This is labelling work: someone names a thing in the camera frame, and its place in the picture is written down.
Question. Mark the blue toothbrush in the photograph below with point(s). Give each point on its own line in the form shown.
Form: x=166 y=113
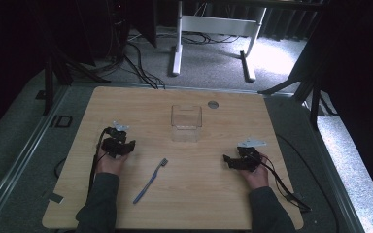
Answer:
x=149 y=182

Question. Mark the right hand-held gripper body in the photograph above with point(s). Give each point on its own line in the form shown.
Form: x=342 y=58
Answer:
x=247 y=158

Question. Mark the grey round table grommet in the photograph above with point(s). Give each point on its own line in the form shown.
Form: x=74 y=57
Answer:
x=213 y=104

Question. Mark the black metal stand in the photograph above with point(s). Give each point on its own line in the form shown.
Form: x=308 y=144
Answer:
x=304 y=87
x=48 y=87

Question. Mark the person's right hand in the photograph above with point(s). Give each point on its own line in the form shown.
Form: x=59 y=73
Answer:
x=257 y=178

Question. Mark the white desk frame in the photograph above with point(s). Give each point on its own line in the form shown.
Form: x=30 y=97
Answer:
x=218 y=24

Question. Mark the black tape piece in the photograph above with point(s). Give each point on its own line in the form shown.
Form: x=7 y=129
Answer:
x=55 y=197

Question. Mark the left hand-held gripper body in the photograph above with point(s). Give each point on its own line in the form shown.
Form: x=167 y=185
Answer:
x=115 y=144

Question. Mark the person's left hand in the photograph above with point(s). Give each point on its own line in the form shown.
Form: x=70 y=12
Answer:
x=110 y=164

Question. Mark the clear plastic box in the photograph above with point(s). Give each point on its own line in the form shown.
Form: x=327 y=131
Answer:
x=186 y=120

